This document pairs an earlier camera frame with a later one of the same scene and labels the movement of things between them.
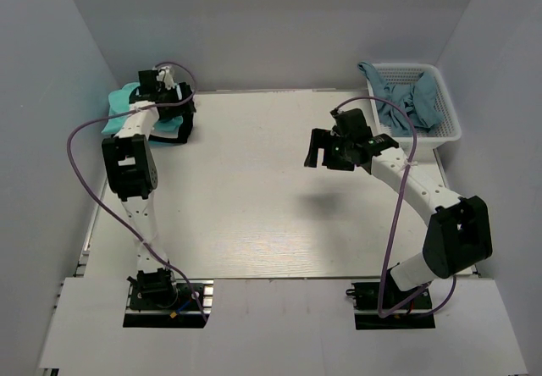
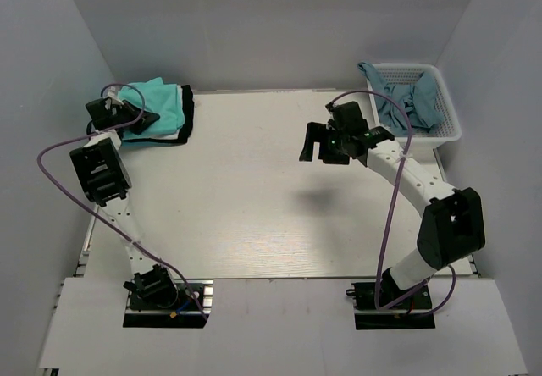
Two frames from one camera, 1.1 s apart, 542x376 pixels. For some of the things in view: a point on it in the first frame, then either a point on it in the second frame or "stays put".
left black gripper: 161,90 to 146,120
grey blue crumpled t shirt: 419,99 stays put
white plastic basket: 407,73 stays put
